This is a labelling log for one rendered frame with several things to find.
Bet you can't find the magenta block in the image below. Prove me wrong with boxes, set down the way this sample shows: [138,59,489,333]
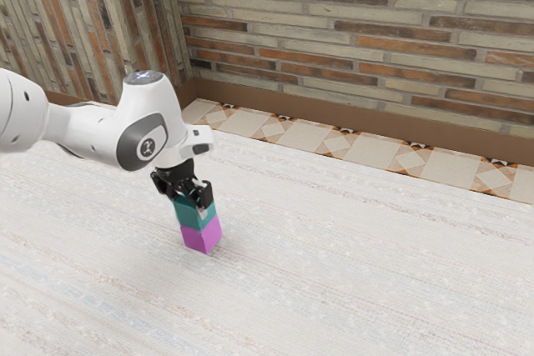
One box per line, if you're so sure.
[179,216,223,255]

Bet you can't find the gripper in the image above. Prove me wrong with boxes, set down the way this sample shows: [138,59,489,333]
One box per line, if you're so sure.
[149,158,214,219]

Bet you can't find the teal block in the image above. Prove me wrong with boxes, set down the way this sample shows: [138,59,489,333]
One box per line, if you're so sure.
[172,189,219,233]

